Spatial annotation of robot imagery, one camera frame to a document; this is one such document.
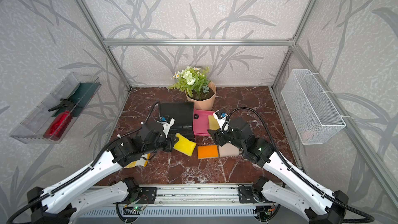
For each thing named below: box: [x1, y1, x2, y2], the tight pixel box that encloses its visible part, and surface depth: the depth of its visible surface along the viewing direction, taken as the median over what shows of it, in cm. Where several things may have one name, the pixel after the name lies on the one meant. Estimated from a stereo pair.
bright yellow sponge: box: [173, 132, 197, 157], surface depth 75 cm
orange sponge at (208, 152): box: [197, 144, 219, 160], surface depth 88 cm
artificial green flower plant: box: [167, 65, 211, 100], surface depth 86 cm
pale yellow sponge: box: [207, 115, 220, 131], surface depth 96 cm
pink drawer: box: [192, 108, 215, 137], surface depth 98 cm
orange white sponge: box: [218, 142, 240, 158], surface depth 89 cm
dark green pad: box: [51, 82, 102, 118], surface depth 71 cm
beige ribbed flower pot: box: [185, 81, 217, 111], surface depth 98 cm
